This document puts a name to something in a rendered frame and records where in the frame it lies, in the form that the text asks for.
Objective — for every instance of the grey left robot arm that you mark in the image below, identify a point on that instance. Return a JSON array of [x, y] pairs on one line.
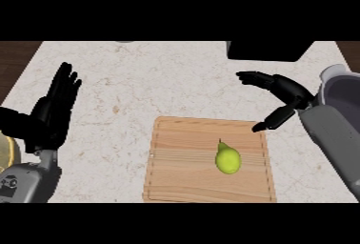
[[25, 181]]

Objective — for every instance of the wooden cutting board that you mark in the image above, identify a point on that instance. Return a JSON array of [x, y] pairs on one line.
[[210, 160]]

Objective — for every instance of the grey pot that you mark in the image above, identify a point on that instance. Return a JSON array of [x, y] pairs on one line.
[[344, 90]]

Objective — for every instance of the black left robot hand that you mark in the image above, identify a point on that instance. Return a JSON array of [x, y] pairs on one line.
[[52, 108]]

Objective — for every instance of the yellow-green round object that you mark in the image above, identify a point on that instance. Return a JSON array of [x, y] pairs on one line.
[[6, 152]]

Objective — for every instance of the black appliance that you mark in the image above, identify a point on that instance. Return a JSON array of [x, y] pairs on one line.
[[267, 50]]

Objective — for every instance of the green pear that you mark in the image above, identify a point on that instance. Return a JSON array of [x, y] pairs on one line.
[[227, 158]]

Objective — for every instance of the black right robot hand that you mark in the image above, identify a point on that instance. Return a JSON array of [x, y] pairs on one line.
[[286, 92]]

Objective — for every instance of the small grey object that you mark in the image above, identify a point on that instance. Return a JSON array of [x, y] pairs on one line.
[[124, 41]]

